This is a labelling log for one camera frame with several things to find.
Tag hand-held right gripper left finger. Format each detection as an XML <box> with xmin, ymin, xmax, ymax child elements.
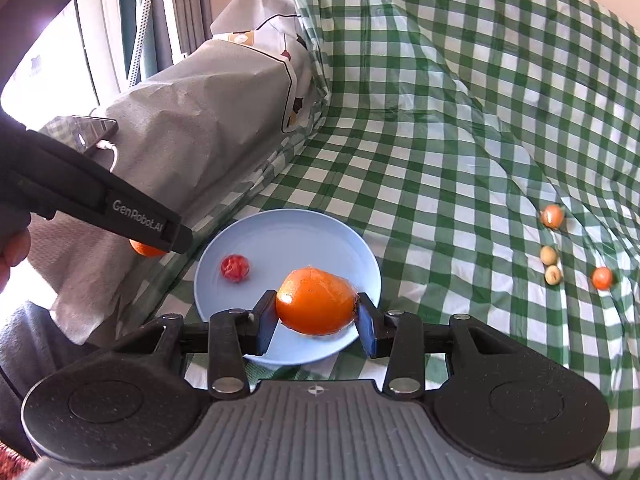
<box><xmin>125</xmin><ymin>289</ymin><xmax>278</xmax><ymax>400</ymax></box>

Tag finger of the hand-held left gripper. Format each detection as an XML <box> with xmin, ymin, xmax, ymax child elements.
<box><xmin>167</xmin><ymin>216</ymin><xmax>194</xmax><ymax>257</ymax></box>

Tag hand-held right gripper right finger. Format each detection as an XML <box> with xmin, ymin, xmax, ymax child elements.
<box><xmin>356</xmin><ymin>292</ymin><xmax>522</xmax><ymax>395</ymax></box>

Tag small red fruit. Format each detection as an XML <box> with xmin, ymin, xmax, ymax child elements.
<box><xmin>220</xmin><ymin>255</ymin><xmax>250</xmax><ymax>284</ymax></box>

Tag light blue plate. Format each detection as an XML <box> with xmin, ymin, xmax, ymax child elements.
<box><xmin>194</xmin><ymin>209</ymin><xmax>383</xmax><ymax>367</ymax></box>

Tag person's left hand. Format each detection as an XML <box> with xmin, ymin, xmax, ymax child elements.
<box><xmin>0</xmin><ymin>229</ymin><xmax>32</xmax><ymax>295</ymax></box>

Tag black smartphone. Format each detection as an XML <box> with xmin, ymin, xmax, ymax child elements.
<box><xmin>37</xmin><ymin>115</ymin><xmax>120</xmax><ymax>157</ymax></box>

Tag white dotted pole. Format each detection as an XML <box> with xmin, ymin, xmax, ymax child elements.
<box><xmin>127</xmin><ymin>0</ymin><xmax>162</xmax><ymax>92</ymax></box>

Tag person's grey trousers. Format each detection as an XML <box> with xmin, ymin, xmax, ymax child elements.
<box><xmin>0</xmin><ymin>300</ymin><xmax>108</xmax><ymax>461</ymax></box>

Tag orange fruit with pale patch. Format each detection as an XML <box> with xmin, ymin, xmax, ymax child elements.
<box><xmin>541</xmin><ymin>204</ymin><xmax>565</xmax><ymax>231</ymax></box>

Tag grey curtain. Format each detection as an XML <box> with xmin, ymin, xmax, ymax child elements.
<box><xmin>165</xmin><ymin>0</ymin><xmax>223</xmax><ymax>63</ymax></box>

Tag green checkered cloth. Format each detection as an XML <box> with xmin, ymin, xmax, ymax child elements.
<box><xmin>120</xmin><ymin>0</ymin><xmax>640</xmax><ymax>477</ymax></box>

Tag red patterned rug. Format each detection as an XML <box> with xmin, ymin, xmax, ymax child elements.
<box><xmin>0</xmin><ymin>442</ymin><xmax>32</xmax><ymax>477</ymax></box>

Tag white charging cable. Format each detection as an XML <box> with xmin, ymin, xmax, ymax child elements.
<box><xmin>97</xmin><ymin>141</ymin><xmax>120</xmax><ymax>174</ymax></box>

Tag white window frame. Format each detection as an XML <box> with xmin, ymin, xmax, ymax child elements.
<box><xmin>72</xmin><ymin>0</ymin><xmax>132</xmax><ymax>111</ymax></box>

